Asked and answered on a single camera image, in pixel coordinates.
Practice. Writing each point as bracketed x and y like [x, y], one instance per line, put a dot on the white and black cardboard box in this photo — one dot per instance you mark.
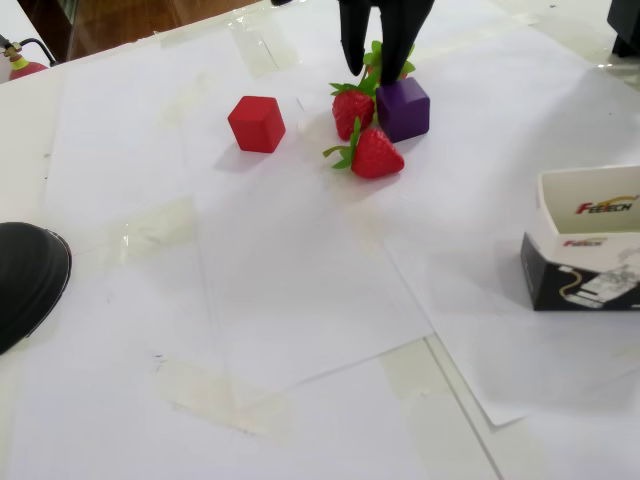
[575, 195]

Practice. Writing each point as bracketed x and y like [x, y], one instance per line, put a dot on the translucent tape strip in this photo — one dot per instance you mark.
[410, 370]
[225, 400]
[260, 50]
[150, 232]

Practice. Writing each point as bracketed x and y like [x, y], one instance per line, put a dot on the purple wooden cube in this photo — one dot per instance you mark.
[404, 110]

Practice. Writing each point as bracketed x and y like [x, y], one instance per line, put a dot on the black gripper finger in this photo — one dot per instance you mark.
[354, 30]
[402, 30]

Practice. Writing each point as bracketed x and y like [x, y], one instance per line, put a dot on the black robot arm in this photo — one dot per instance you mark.
[625, 25]

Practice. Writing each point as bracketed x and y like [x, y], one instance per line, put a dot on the red fire extinguisher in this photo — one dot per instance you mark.
[27, 70]

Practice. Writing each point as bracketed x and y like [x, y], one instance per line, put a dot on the black round object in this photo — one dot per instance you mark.
[25, 285]

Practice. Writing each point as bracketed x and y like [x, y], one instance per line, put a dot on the red wooden cube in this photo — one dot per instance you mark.
[255, 125]

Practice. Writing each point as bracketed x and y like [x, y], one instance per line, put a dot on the red plastic strawberry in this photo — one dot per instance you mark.
[374, 59]
[377, 155]
[352, 112]

